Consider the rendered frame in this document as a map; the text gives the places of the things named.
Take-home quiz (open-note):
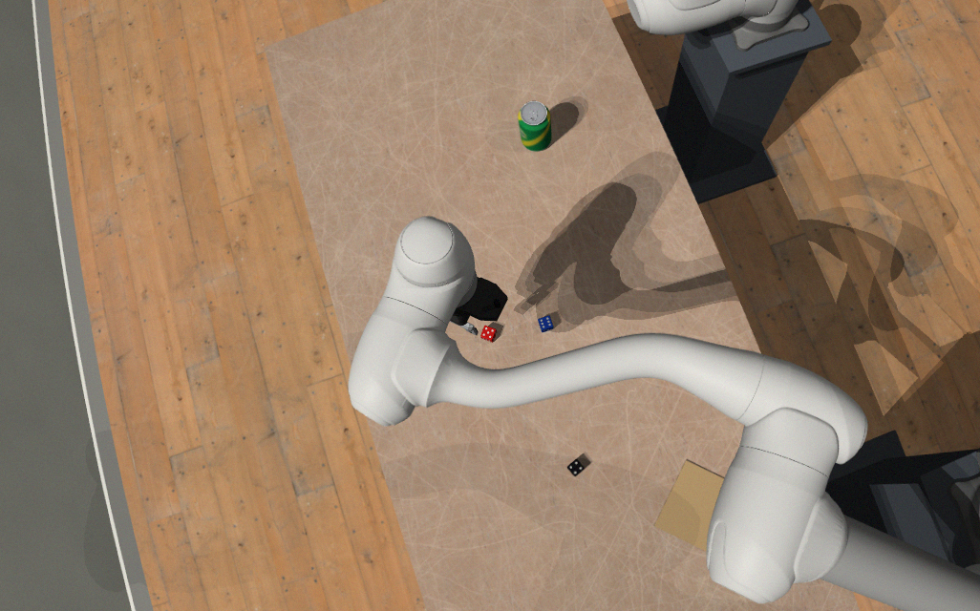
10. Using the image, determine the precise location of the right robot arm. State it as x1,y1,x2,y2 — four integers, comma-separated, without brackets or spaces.
627,0,808,52

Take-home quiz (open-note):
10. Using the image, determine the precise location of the black die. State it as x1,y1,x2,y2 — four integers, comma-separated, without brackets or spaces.
567,459,585,476

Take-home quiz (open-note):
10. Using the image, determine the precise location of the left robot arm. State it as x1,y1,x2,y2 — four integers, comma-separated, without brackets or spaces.
348,216,980,611

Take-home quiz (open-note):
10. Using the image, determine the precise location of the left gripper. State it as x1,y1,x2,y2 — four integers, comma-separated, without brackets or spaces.
450,270,508,335

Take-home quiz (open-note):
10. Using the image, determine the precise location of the tan square mat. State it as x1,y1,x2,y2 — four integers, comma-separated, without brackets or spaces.
654,460,724,551

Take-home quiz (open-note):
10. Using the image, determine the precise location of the green soda can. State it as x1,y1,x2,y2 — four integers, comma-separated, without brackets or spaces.
518,101,552,152

